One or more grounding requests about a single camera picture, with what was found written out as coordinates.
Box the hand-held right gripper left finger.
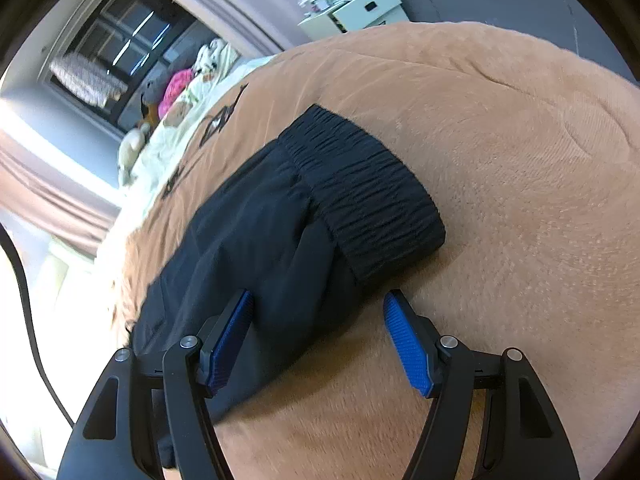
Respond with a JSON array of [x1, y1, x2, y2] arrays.
[[57, 287, 256, 480]]

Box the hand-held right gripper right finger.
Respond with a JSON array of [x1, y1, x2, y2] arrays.
[[382, 288, 581, 480]]

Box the black pants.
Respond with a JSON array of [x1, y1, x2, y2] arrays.
[[131, 104, 447, 468]]

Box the brown plush blanket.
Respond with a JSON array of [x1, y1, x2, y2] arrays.
[[117, 20, 640, 480]]

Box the beige teddy bear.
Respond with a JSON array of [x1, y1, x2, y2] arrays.
[[117, 122, 151, 186]]

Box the pink plush toy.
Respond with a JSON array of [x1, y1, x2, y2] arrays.
[[158, 67, 195, 117]]

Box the black and white plush toy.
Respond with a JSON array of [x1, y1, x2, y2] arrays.
[[194, 37, 231, 83]]

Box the hanging lace garment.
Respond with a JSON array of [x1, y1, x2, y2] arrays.
[[50, 52, 128, 108]]

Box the dark framed window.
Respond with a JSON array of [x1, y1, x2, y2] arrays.
[[50, 0, 201, 133]]

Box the white nightstand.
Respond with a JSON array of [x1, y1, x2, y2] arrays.
[[298, 0, 411, 43]]

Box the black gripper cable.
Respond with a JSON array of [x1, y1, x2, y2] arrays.
[[0, 222, 76, 426]]

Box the thin black cable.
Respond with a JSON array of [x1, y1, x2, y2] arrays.
[[162, 82, 249, 198]]

